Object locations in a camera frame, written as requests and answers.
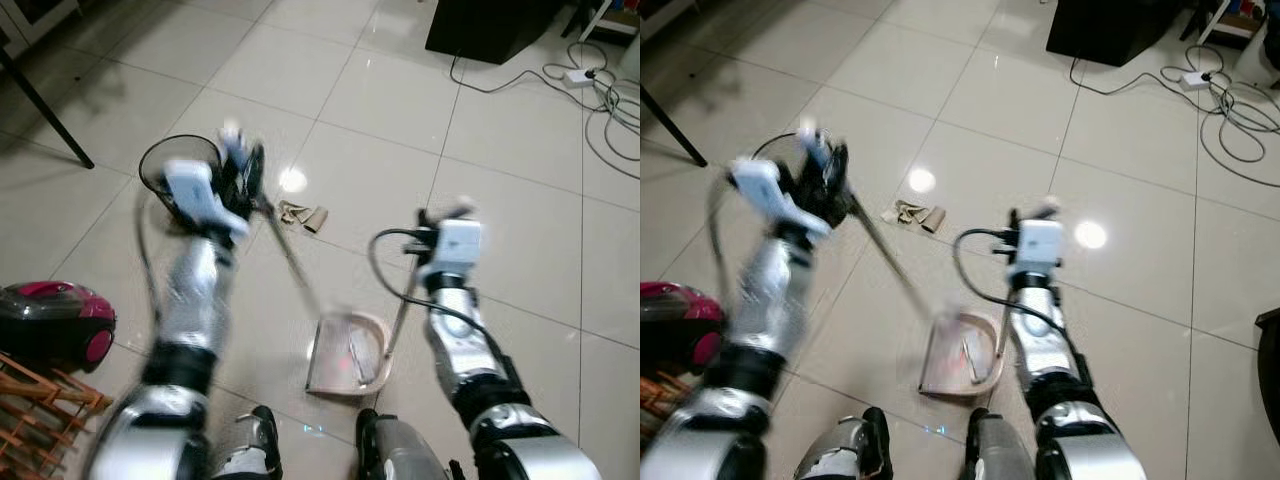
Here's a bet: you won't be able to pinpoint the robot right leg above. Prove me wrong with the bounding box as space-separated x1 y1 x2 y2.
356 407 453 480
964 407 1043 480

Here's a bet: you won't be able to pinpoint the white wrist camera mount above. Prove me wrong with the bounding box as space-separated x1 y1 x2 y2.
420 219 484 284
163 158 252 241
1010 219 1065 283
728 158 833 241

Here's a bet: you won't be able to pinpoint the beige dustpan with handle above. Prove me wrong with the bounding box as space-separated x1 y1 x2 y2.
304 268 419 398
917 275 1023 399

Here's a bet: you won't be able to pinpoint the robot leg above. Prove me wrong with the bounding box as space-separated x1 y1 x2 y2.
795 406 893 480
213 404 284 480
356 407 453 480
964 407 1043 480

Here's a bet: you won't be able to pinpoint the magenta and black vacuum cleaner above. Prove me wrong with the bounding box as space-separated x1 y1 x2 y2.
0 281 117 373
640 281 727 373

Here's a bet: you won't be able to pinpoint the grey looped floor cables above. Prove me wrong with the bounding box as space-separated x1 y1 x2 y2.
543 40 641 183
1160 42 1280 191

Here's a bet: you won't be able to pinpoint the black object at edge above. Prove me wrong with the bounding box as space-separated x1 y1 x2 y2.
1254 307 1280 447

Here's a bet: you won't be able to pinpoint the white glass-door cabinet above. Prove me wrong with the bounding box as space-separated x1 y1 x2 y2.
0 0 83 53

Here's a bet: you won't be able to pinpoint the cluttered shelf unit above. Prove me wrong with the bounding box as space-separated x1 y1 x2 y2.
562 0 641 43
1178 0 1280 46

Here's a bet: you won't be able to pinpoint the brown wooden rack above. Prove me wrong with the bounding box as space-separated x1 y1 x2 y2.
640 368 693 423
0 352 114 480

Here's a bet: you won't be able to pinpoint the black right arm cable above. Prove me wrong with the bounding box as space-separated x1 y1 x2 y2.
367 227 501 346
951 228 1086 351

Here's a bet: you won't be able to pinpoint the black box cabinet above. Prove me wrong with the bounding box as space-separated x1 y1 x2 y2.
425 0 568 67
1045 0 1183 69

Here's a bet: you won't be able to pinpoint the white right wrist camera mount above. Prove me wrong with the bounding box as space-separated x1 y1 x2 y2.
420 219 484 284
1010 219 1065 283

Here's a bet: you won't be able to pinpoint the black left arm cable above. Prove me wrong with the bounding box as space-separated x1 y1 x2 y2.
703 168 746 266
133 205 171 311

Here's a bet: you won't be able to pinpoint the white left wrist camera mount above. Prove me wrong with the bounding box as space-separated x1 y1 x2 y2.
163 158 252 241
728 158 833 241

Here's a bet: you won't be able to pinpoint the thin black floor cable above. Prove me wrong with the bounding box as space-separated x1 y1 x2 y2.
1069 56 1185 99
448 55 569 97

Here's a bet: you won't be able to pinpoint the robot left leg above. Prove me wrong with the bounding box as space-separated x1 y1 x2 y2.
795 406 893 480
213 404 284 480

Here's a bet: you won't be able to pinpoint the thin long-handled broom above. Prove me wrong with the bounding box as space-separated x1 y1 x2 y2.
797 120 956 323
220 122 346 323

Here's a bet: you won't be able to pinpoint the black slanted table leg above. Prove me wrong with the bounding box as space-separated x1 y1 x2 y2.
640 84 709 169
0 48 96 170

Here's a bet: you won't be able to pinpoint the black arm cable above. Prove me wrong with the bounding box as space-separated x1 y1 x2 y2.
367 227 501 346
703 168 746 266
951 228 1086 351
133 205 171 311

